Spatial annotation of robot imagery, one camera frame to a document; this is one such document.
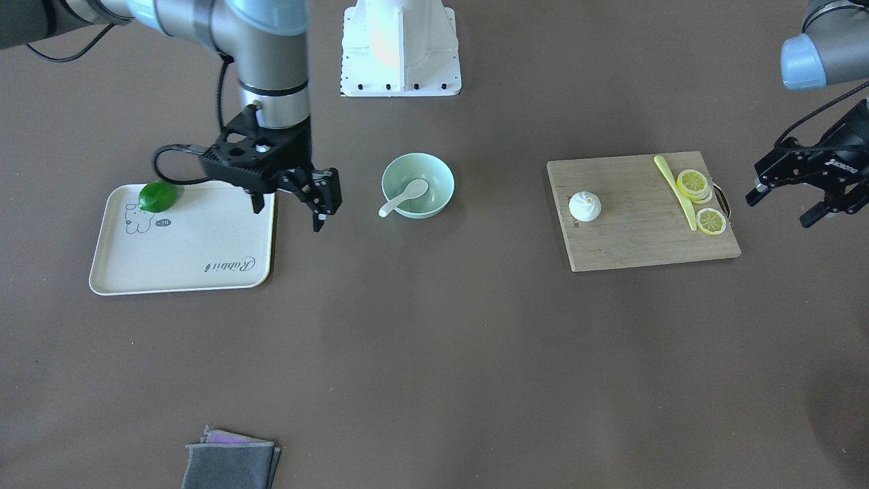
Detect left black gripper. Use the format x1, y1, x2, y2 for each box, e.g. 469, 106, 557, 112
745, 100, 867, 228

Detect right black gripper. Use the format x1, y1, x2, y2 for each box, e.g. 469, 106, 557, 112
200, 105, 342, 232

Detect white ceramic spoon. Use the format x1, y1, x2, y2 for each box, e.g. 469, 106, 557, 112
378, 179, 429, 218

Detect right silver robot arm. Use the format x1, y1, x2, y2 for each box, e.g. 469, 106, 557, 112
1, 1, 342, 232

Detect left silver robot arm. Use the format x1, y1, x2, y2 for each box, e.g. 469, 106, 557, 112
745, 1, 868, 228

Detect mint green bowl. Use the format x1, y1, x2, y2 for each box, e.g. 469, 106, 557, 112
378, 153, 456, 219

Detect lemon slice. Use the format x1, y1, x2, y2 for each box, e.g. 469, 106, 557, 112
696, 207, 728, 236

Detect cream rabbit tray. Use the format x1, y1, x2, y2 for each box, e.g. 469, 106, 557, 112
89, 182, 276, 296

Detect stacked lemon slices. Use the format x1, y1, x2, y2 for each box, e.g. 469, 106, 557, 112
676, 169, 713, 204

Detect green lime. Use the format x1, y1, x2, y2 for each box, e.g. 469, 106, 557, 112
138, 180, 179, 214

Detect yellow plastic knife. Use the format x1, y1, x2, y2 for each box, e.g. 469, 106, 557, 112
654, 155, 698, 231

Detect bamboo cutting board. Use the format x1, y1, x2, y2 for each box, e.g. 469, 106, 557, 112
547, 154, 741, 272

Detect grey folded cloth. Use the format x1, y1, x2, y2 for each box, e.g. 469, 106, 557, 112
182, 429, 282, 488

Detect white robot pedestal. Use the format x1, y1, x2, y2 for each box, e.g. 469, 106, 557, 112
339, 1, 462, 97

